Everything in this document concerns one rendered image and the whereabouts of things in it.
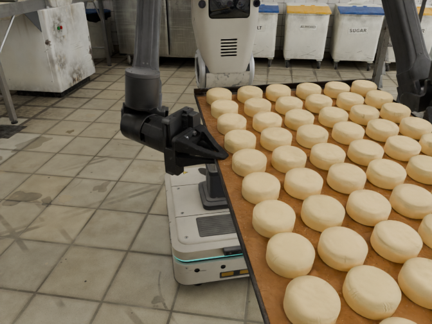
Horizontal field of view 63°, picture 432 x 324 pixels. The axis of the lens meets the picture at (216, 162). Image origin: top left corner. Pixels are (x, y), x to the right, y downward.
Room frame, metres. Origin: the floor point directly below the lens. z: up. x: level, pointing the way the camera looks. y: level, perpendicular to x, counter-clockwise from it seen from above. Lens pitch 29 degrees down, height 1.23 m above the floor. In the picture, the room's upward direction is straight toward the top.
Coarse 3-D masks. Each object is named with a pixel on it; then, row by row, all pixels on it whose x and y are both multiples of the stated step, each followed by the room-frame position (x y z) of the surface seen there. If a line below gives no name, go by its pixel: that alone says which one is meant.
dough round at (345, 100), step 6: (342, 96) 0.66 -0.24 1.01; (348, 96) 0.66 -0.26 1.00; (354, 96) 0.66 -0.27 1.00; (360, 96) 0.66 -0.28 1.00; (336, 102) 0.66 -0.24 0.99; (342, 102) 0.64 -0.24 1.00; (348, 102) 0.64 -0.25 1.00; (354, 102) 0.64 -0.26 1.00; (360, 102) 0.64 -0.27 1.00; (342, 108) 0.64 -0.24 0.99; (348, 108) 0.64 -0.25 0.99
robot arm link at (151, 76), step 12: (132, 72) 0.56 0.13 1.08; (144, 72) 0.57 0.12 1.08; (156, 72) 0.58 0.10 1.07; (132, 84) 0.55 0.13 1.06; (144, 84) 0.55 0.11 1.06; (156, 84) 0.57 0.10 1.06; (132, 96) 0.55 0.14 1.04; (144, 96) 0.55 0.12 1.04; (156, 96) 0.57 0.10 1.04; (144, 108) 0.55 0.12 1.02; (156, 108) 0.61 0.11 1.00
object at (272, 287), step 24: (264, 96) 0.70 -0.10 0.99; (216, 120) 0.59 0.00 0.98; (336, 144) 0.52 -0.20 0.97; (384, 144) 0.52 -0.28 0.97; (312, 168) 0.45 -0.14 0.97; (240, 192) 0.39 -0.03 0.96; (336, 192) 0.40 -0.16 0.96; (384, 192) 0.40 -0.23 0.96; (240, 216) 0.35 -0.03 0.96; (264, 240) 0.31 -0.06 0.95; (312, 240) 0.31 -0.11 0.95; (264, 264) 0.27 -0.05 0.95; (384, 264) 0.28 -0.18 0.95; (264, 288) 0.25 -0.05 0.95; (336, 288) 0.25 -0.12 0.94; (408, 312) 0.22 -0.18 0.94
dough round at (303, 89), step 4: (300, 84) 0.71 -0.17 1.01; (304, 84) 0.71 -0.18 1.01; (308, 84) 0.71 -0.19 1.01; (312, 84) 0.71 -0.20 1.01; (316, 84) 0.71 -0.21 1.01; (296, 88) 0.70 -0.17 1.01; (300, 88) 0.69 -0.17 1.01; (304, 88) 0.69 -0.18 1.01; (308, 88) 0.69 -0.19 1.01; (312, 88) 0.69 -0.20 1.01; (316, 88) 0.69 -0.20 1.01; (320, 88) 0.70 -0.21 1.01; (296, 92) 0.70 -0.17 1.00; (300, 92) 0.69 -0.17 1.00; (304, 92) 0.68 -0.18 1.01; (308, 92) 0.68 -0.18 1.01; (312, 92) 0.68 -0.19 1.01; (316, 92) 0.68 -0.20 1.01; (320, 92) 0.69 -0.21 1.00; (300, 96) 0.69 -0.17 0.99; (304, 96) 0.68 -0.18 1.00
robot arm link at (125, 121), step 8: (128, 112) 0.57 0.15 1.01; (136, 112) 0.57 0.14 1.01; (144, 112) 0.57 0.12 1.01; (128, 120) 0.56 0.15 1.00; (136, 120) 0.55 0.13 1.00; (144, 120) 0.55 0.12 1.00; (120, 128) 0.56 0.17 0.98; (128, 128) 0.55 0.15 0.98; (136, 128) 0.54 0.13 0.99; (128, 136) 0.56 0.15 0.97; (136, 136) 0.54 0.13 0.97; (144, 136) 0.54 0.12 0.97
